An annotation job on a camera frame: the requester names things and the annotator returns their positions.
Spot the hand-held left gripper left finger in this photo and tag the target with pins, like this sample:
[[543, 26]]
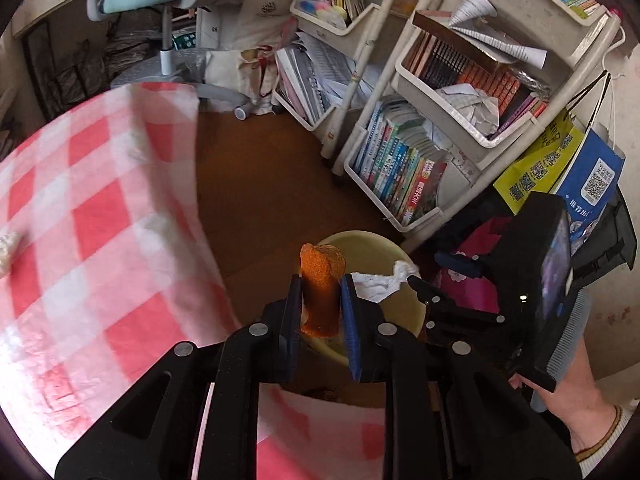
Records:
[[295, 330]]

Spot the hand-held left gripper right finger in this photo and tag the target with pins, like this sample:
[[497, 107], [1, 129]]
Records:
[[351, 330]]

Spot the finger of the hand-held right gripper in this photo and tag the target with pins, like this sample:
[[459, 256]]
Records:
[[465, 320], [457, 262]]

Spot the orange peel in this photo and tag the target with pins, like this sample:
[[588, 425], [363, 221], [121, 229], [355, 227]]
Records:
[[320, 290]]

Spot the white tissue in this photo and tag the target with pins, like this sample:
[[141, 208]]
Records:
[[380, 282]]

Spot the yellow waste bin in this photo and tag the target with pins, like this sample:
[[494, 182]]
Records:
[[372, 252]]

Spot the person's right forearm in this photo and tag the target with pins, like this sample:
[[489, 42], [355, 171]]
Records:
[[600, 435]]

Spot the person's right hand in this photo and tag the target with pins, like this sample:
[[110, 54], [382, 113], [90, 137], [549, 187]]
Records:
[[580, 390]]

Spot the pink bag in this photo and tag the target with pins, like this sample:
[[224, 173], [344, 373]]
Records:
[[470, 280]]

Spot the black mesh bag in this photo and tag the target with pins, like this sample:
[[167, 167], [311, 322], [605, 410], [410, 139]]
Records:
[[607, 245]]

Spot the yellow paper bag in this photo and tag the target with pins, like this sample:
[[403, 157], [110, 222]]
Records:
[[535, 170]]

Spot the blue paper bag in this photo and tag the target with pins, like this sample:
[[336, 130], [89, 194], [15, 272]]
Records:
[[595, 180]]

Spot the row of blue green books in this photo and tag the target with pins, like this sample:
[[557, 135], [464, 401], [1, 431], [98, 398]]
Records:
[[395, 165]]

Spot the crumpled white paper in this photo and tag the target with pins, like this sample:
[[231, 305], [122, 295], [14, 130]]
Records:
[[470, 110]]

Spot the wide white book cart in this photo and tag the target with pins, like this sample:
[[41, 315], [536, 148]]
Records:
[[380, 110]]

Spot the row of dark books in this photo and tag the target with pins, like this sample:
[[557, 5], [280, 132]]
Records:
[[465, 70]]

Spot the stack of papers and notebooks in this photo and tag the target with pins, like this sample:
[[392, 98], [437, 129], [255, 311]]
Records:
[[310, 75]]

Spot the folded white paper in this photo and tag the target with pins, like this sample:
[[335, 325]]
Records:
[[480, 20]]

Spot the red print tote bag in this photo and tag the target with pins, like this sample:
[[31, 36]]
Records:
[[257, 75]]

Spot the narrow white book cart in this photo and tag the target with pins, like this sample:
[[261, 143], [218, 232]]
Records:
[[370, 15]]

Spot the blue printed package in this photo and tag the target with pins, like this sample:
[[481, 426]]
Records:
[[185, 40]]

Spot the large white cloth bag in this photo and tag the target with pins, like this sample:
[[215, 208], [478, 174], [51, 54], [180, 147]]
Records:
[[265, 5]]

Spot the clear bag black trim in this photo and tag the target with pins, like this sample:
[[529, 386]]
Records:
[[127, 40], [45, 60]]

